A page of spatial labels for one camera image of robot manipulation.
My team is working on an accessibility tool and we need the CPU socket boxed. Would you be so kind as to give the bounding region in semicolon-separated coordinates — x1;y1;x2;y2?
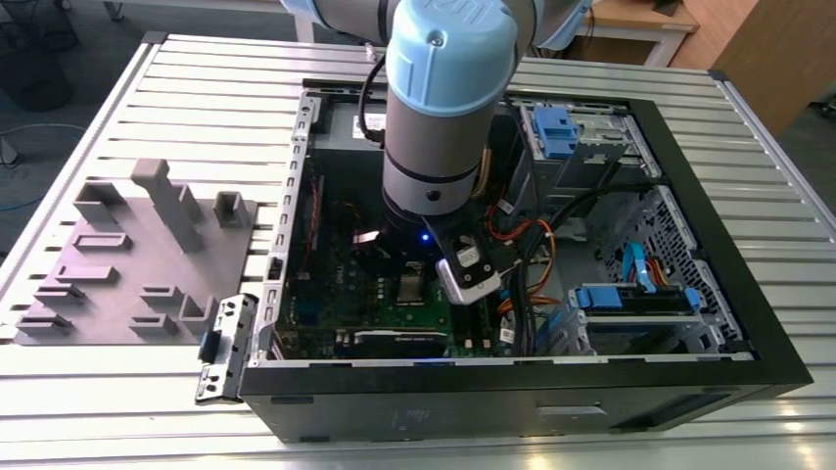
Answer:
390;270;438;310

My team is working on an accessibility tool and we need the green motherboard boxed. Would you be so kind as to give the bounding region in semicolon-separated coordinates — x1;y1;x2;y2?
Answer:
278;228;508;359

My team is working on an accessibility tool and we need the black graphics card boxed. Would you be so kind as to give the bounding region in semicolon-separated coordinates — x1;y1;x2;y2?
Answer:
334;327;454;360

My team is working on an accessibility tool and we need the blue board connector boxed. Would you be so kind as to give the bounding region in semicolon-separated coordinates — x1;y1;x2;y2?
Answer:
294;299;323;328

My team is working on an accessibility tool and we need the grey power supply unit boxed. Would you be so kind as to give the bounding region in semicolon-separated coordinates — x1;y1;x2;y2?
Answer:
311;103;388;232

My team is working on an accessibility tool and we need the grey metal drive cage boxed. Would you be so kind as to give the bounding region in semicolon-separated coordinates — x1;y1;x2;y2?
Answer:
512;103;660;242

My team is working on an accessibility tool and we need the blue plastic drive latch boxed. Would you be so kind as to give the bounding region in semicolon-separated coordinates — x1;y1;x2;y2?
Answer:
532;106;582;160

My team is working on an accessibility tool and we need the black open PC case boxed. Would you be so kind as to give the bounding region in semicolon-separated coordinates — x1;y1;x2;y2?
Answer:
238;76;815;445

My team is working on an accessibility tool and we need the grey metal disk bay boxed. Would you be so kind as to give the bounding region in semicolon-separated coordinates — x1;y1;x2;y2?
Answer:
564;286;752;358

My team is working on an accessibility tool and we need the grey parts rack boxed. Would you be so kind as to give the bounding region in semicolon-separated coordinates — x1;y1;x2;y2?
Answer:
12;159;263;348

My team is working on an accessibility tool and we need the hard disk in blue carrier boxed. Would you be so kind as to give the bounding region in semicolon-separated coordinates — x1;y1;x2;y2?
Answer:
568;284;704;317

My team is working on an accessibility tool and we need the black round bin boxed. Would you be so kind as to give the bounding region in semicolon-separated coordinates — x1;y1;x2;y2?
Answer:
0;48;74;113

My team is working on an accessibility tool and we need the brown wooden cabinet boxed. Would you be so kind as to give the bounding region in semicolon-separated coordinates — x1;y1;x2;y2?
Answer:
671;0;836;139

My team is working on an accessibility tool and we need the black chair base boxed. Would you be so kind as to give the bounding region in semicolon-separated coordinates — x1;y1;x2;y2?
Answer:
807;80;836;119

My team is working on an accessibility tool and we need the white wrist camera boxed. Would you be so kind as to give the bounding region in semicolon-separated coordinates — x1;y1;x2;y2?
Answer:
434;233;506;306

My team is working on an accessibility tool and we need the orange red wire bundle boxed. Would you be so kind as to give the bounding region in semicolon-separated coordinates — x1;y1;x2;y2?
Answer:
487;218;564;315

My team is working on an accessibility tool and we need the thick black cable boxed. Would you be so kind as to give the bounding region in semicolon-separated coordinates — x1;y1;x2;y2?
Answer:
510;181;659;357

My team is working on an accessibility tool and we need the grey card retention bracket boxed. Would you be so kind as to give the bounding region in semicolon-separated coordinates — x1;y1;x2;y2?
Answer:
194;292;262;405

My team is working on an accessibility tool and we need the blue data wire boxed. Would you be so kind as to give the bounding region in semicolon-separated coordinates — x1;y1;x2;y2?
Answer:
622;242;659;295

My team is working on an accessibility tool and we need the red orange disk power wire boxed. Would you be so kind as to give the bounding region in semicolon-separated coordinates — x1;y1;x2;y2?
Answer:
651;261;678;295

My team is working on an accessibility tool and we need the wooden desk white frame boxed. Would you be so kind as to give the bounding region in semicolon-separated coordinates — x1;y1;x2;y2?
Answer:
587;0;702;69

